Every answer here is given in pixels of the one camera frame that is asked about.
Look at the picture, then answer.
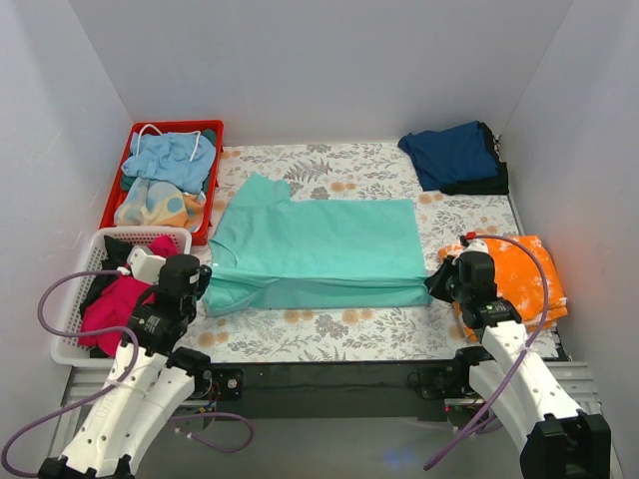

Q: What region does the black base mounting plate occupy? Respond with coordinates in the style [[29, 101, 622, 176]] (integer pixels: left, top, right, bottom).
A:
[[210, 359, 482, 421]]

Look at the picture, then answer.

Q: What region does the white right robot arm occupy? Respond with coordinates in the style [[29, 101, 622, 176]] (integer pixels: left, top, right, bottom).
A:
[[425, 240, 611, 478]]

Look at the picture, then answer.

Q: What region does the black garment in basket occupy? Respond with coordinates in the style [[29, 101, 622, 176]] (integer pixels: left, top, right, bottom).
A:
[[78, 236, 135, 358]]

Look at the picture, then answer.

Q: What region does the light blue garment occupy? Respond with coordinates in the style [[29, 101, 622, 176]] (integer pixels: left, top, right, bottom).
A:
[[122, 131, 217, 194]]

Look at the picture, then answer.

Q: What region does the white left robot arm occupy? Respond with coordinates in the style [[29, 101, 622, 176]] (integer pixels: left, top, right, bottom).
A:
[[37, 246, 213, 478]]

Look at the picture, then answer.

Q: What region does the teal t-shirt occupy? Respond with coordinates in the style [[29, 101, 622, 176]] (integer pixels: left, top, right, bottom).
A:
[[203, 174, 432, 316]]

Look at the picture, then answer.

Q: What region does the magenta garment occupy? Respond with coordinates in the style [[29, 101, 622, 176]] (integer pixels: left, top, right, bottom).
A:
[[78, 236, 179, 356]]

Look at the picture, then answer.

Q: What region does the orange white tie-dye t-shirt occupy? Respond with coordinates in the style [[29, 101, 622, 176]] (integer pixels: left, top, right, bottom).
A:
[[438, 236, 568, 341]]

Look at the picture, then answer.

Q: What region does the pastel patterned garment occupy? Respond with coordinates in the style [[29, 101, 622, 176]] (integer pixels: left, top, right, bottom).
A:
[[114, 178, 207, 232]]

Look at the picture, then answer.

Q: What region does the red plastic basket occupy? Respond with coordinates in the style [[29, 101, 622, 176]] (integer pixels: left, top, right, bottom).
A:
[[100, 119, 225, 245]]

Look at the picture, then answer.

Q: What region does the aluminium rail frame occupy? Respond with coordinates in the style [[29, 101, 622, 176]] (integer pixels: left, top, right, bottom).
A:
[[42, 361, 625, 479]]

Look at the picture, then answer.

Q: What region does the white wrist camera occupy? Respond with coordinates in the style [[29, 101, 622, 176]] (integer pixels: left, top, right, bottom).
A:
[[127, 245, 166, 284], [459, 236, 489, 254]]

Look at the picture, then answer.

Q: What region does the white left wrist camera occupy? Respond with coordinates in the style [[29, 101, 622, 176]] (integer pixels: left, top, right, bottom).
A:
[[127, 245, 166, 284]]

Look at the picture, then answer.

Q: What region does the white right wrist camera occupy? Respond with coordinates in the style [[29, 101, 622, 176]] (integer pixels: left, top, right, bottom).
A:
[[459, 236, 489, 254]]

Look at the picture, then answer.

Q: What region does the white plastic basket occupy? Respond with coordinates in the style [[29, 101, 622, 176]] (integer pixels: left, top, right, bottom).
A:
[[51, 227, 192, 369]]

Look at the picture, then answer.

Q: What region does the folded blue t-shirt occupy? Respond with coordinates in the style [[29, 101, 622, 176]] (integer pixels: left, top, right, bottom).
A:
[[397, 121, 506, 195]]

